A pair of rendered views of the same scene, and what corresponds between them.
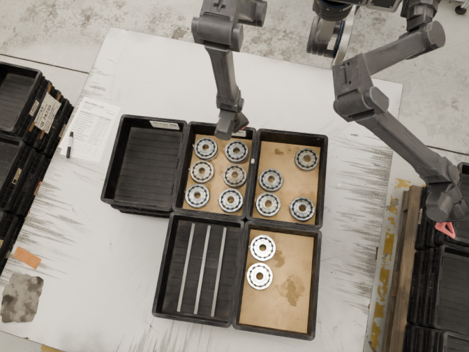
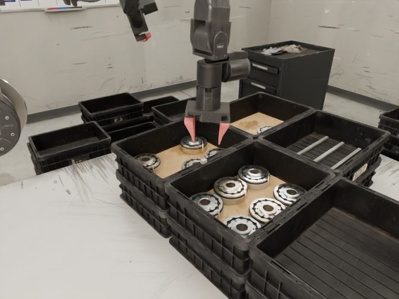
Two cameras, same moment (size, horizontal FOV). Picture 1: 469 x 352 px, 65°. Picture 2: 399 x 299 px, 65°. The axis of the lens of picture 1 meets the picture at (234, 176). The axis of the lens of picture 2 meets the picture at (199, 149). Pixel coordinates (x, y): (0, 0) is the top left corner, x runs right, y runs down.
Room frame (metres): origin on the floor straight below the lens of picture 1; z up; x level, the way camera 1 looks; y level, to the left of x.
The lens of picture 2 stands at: (1.20, 0.32, 1.43)
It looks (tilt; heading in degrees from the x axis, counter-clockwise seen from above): 30 degrees down; 212
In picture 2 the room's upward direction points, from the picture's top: straight up
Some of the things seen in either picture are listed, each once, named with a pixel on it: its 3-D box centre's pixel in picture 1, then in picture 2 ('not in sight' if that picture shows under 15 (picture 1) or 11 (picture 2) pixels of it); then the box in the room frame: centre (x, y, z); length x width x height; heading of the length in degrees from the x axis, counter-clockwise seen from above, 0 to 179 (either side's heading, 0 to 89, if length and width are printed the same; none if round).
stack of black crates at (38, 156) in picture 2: (463, 216); (76, 169); (0.22, -1.17, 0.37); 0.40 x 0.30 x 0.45; 156
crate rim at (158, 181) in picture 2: (287, 177); (183, 143); (0.43, -0.22, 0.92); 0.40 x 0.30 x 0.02; 163
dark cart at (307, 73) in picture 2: not in sight; (281, 101); (-1.36, -0.42, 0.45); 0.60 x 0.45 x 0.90; 156
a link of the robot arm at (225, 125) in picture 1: (227, 117); (222, 56); (0.56, -0.01, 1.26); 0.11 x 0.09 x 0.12; 156
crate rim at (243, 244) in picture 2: (216, 168); (251, 181); (0.51, 0.07, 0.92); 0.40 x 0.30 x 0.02; 163
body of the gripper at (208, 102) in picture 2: (231, 119); (208, 98); (0.60, -0.02, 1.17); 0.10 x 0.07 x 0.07; 118
